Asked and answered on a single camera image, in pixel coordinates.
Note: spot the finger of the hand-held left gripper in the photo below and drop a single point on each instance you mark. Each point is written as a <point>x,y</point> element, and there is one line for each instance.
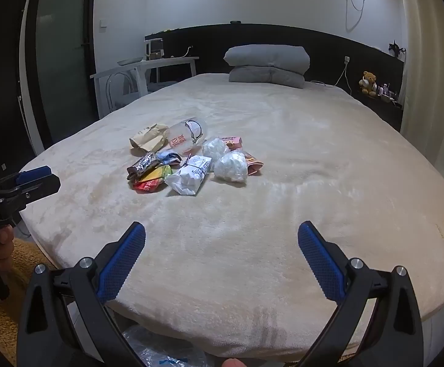
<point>34,190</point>
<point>34,174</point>

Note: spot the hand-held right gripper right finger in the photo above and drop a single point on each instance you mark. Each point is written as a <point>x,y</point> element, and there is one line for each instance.
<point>319,260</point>

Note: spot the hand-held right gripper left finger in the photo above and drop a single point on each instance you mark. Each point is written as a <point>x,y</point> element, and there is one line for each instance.
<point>124,260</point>

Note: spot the red snack packet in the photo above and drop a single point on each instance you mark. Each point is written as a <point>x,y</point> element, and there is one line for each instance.
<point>145,186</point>

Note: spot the yellow green snack packet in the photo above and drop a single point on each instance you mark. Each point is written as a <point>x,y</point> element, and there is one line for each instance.
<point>157,172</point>

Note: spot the clear plastic bag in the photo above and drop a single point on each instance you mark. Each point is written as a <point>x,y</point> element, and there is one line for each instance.
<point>157,348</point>

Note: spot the brown foil wrapper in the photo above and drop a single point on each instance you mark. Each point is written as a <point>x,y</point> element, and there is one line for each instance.
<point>141,166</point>

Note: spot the white paper wrapper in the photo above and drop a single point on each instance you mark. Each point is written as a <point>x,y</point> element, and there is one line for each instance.
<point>187,176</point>

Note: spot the blue and white wrapper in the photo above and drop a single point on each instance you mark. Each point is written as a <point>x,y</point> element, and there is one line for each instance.
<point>168,158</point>

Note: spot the pink carton with yellow print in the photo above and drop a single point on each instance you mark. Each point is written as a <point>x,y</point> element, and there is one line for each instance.
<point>254,164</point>

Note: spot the brown paper bag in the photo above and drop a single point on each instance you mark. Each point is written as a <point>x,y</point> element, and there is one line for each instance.
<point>147,137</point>

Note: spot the white plastic bag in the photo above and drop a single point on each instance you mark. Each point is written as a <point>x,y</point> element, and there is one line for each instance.
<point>230,167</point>

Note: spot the clear plastic cup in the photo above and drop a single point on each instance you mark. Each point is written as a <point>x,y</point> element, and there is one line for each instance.
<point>185,137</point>

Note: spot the small white bag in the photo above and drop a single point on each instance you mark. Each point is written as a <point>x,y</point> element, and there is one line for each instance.
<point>215,148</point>

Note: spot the pink paper box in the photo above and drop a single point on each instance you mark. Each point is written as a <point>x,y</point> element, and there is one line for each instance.
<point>232,142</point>

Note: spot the person's right hand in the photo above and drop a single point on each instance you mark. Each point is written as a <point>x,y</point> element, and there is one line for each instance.
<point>236,363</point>

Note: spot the yellow shaggy rug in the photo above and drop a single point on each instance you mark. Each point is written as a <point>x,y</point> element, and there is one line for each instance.
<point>4,325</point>

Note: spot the frosted glass door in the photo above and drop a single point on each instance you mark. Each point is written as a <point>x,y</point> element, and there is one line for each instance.
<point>63,57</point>

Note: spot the clear plastic chair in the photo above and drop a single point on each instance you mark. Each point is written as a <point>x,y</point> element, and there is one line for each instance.
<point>120,84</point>

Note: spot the small white appliance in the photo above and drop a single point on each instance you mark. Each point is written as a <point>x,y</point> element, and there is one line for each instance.
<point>155,49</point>

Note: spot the white table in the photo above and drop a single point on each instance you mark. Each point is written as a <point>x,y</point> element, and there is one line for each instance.
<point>168,62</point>

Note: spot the row of small bottles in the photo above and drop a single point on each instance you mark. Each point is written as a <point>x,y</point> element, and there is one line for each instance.
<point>387,91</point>

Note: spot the teddy bear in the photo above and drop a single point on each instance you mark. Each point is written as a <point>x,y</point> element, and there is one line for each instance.
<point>369,83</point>

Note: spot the small grey pillow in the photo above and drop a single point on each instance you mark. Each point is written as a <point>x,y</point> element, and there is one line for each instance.
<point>260,76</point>

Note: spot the cream curtain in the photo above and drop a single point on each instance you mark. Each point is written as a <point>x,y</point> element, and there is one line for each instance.
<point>428,84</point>

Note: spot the large grey pillow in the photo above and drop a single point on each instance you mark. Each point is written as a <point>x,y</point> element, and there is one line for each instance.
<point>266,56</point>

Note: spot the black figurine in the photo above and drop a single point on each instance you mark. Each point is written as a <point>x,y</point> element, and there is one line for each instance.
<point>396,49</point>

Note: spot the black headboard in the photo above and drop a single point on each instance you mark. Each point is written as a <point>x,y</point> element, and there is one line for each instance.
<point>283,34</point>

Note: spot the white light switch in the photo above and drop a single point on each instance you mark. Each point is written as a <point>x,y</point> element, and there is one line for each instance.
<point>103,24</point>

